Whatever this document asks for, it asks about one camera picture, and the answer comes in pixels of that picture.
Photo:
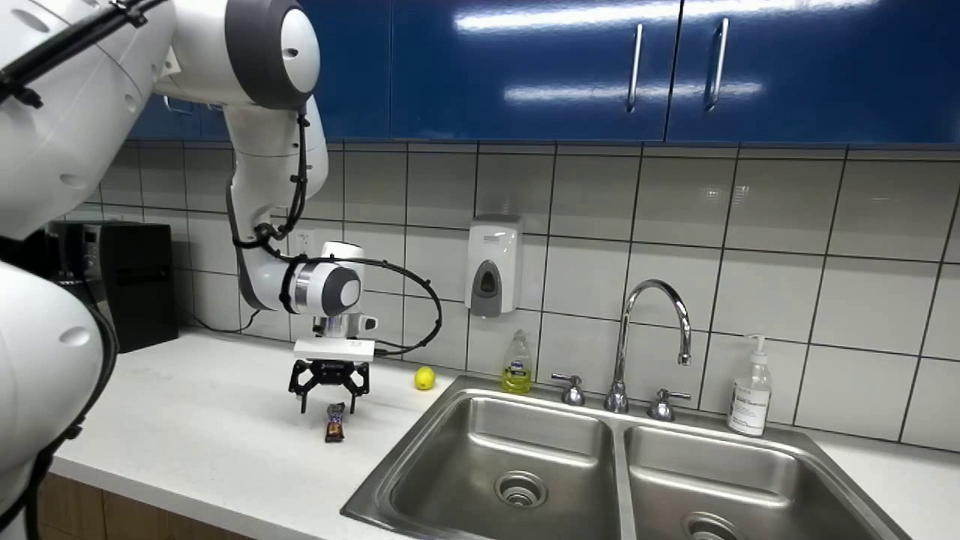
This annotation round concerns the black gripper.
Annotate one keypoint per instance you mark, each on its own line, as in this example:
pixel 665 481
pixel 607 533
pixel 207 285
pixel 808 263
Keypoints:
pixel 330 373

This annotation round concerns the brown candy bar packet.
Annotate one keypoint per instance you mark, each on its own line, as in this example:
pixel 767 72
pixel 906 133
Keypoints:
pixel 333 424

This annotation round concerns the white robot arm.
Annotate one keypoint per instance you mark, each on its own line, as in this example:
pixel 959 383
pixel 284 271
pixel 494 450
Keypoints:
pixel 71 129

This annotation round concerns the stainless steel double sink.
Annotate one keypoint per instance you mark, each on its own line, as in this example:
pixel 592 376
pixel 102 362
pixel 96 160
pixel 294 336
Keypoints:
pixel 469 468

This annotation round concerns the sink drain strainer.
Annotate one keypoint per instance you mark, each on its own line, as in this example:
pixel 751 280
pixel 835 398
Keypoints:
pixel 712 526
pixel 521 491

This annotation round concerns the yellow lemon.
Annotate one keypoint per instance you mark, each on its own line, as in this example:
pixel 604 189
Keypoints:
pixel 425 378

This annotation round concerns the green dish soap bottle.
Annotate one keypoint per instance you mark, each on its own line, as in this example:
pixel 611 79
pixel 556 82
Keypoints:
pixel 516 370

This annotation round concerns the black coffee maker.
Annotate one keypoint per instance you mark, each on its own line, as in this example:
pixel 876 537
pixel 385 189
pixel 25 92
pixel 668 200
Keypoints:
pixel 140 285

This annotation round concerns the wooden base cabinet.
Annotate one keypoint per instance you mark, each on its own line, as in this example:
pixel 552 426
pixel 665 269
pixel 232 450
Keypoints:
pixel 140 518

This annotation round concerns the chrome gooseneck faucet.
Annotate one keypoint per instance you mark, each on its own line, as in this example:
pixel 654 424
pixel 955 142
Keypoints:
pixel 623 339

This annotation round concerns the clear pump soap bottle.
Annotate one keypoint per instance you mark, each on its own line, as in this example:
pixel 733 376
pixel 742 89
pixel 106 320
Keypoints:
pixel 749 394

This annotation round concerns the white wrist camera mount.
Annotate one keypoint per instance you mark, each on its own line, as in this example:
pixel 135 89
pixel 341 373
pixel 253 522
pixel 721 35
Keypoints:
pixel 333 349

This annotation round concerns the white wall soap dispenser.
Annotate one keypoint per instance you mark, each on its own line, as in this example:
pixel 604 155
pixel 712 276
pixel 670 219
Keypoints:
pixel 494 266

